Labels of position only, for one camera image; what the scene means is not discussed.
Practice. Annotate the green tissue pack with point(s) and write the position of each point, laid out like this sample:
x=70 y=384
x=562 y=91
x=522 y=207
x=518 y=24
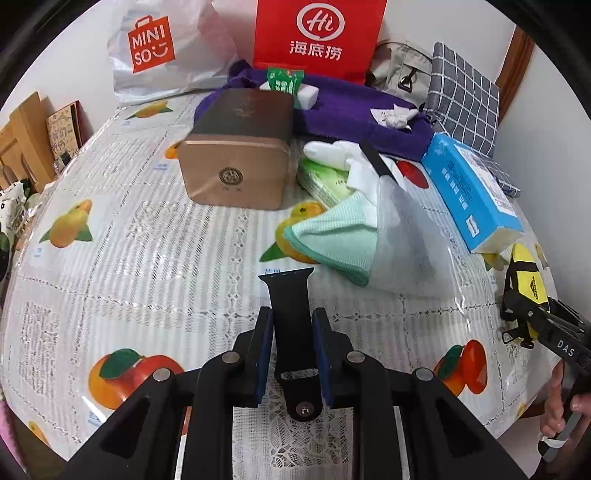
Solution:
x=323 y=184

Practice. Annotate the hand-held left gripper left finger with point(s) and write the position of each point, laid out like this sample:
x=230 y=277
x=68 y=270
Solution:
x=264 y=355

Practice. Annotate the purple towel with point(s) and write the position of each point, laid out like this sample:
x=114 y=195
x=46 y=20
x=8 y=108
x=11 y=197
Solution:
x=341 y=110

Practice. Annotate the white sock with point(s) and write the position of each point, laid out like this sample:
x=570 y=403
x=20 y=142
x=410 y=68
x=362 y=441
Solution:
x=330 y=154

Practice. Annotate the clear plastic pouch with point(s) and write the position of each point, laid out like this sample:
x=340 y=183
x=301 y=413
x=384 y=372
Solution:
x=411 y=240

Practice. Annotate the grey fabric bag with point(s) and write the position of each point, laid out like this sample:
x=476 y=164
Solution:
x=397 y=64

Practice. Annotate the blue tissue pack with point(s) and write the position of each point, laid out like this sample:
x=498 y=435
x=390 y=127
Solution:
x=471 y=198

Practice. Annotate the grey checked bag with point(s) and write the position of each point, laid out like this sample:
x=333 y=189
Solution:
x=461 y=97

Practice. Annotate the green snack packet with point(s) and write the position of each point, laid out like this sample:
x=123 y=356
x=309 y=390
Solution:
x=284 y=82

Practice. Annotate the dark box with gold end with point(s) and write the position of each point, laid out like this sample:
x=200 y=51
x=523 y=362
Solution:
x=235 y=166

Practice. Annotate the white cloth with black spots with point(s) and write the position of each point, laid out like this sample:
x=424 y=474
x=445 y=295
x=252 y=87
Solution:
x=11 y=198

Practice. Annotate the mint green cloth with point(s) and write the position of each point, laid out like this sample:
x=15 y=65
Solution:
x=332 y=240

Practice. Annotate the white rectangular block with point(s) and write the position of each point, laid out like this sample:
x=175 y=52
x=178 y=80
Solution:
x=307 y=97

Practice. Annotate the white plastic shopping bag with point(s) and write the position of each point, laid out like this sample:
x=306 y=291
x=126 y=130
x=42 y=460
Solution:
x=194 y=55

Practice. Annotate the brown wooden door frame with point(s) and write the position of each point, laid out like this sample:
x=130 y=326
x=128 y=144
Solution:
x=515 y=64

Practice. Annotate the white tissue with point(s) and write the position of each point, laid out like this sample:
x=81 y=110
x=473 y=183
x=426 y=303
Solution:
x=395 y=117

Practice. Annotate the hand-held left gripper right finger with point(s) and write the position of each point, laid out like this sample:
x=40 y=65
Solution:
x=323 y=360

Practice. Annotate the red paper carrier bag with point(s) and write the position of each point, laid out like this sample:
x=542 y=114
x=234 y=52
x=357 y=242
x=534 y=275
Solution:
x=277 y=27

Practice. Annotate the person's right hand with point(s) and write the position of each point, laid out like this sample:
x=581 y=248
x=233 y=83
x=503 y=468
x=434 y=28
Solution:
x=553 y=406

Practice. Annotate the brown patterned book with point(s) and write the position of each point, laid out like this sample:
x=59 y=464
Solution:
x=64 y=134

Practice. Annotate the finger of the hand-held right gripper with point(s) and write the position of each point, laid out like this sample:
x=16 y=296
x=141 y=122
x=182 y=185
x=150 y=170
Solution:
x=565 y=316
x=515 y=307

